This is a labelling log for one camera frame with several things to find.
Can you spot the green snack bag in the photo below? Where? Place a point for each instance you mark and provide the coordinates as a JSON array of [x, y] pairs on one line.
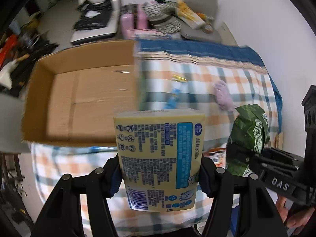
[[250, 128]]

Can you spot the purple soft cloth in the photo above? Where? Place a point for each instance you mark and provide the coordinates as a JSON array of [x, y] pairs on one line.
[[222, 96]]

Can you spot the yellow tissue pack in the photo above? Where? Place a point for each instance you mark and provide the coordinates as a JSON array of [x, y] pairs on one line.
[[160, 154]]

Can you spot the white padded chair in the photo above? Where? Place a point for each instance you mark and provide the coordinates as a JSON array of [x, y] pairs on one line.
[[80, 37]]

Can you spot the small wooden block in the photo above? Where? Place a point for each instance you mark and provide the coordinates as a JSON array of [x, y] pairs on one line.
[[279, 140]]

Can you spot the red plastic bag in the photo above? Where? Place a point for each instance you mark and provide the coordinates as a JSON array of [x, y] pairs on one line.
[[10, 43]]

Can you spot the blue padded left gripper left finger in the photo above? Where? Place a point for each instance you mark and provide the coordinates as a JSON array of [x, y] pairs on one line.
[[102, 183]]

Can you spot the black white patterned bag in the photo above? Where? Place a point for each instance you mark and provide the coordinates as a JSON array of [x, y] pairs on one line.
[[162, 16]]

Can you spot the blue long snack pouch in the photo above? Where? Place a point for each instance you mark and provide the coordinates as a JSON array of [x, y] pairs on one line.
[[177, 84]]

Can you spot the floral pink cushion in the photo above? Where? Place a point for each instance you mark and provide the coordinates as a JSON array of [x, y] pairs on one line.
[[146, 34]]

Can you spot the yellow white package on chair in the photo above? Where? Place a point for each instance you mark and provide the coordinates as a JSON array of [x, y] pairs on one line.
[[187, 15]]

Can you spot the black bag on chair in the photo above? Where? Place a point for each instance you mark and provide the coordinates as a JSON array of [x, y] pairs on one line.
[[93, 16]]

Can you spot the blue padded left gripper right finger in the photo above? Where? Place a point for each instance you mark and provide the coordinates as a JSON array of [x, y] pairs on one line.
[[216, 183]]

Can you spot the plaid checkered tablecloth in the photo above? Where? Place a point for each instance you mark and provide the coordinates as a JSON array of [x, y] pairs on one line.
[[202, 65]]

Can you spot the open brown cardboard box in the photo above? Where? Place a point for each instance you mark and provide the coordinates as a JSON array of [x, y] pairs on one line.
[[74, 94]]

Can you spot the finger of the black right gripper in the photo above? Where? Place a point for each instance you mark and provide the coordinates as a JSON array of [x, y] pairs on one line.
[[242, 161]]

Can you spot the orange cartoon snack bag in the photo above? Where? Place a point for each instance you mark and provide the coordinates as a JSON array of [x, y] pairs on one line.
[[217, 155]]

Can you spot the white goose plush toy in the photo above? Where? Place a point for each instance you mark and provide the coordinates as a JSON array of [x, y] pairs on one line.
[[5, 79]]

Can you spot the pink suitcase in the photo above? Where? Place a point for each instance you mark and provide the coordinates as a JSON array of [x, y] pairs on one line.
[[132, 18]]

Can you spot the person's hand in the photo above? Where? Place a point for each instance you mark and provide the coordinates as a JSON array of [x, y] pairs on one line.
[[297, 220]]

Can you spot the grey chair by wall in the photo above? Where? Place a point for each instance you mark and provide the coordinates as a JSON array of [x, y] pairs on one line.
[[207, 10]]

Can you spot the grey chair at left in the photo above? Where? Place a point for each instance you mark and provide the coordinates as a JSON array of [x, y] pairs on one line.
[[10, 125]]

